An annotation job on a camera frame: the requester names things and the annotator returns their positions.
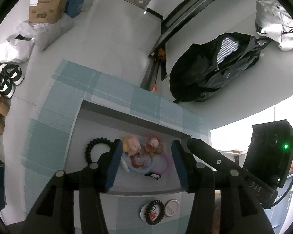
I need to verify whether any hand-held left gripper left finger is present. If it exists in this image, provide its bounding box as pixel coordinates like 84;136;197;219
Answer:
24;138;124;234

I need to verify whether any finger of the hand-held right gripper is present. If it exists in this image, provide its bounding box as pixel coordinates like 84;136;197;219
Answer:
187;138;249;176

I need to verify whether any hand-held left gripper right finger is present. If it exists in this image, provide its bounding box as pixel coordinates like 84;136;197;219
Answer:
171;139;275;234

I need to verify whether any purple hair ring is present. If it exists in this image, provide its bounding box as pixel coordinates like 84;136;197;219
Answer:
151;149;172;175

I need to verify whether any blue hair ring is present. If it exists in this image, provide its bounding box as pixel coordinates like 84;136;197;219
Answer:
122;139;157;173

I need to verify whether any pink doll hair clip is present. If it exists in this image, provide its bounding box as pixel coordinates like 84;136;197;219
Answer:
122;135;141;156

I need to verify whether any plain black coil hair tie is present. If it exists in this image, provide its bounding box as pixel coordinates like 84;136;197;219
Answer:
85;138;113;165

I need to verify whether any brown bear keychain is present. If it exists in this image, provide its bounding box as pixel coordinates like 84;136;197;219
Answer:
144;136;164;158

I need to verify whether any grey cardboard box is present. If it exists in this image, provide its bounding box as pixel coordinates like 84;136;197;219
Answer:
68;99;212;197

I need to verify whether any white round lid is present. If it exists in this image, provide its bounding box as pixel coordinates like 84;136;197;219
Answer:
165;199;180;216

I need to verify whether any black coil tie red charm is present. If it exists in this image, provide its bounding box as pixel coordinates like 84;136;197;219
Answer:
146;200;165;225

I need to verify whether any white round tin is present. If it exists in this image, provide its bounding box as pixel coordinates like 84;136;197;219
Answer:
140;200;165;225

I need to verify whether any teal plaid tablecloth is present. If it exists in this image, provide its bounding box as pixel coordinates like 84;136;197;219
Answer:
21;58;212;234

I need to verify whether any black backpack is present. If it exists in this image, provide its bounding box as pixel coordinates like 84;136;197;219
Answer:
169;32;271;103

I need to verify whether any orange black object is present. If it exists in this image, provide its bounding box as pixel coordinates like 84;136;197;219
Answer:
150;49;166;62

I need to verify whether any white plastic packaging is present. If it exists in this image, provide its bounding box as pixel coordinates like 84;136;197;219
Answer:
17;21;74;51

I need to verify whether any black metal rack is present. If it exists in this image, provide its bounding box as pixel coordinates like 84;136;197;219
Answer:
140;0;242;93

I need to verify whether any white plastic bag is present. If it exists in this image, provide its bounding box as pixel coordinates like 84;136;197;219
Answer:
0;38;35;64

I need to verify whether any blue carton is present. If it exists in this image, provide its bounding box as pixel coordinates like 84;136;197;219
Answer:
65;0;87;19

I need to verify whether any brown cardboard box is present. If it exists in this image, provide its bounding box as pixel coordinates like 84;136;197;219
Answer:
29;0;71;24

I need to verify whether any white drawstring bag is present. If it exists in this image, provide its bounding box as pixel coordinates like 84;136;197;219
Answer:
255;0;293;51

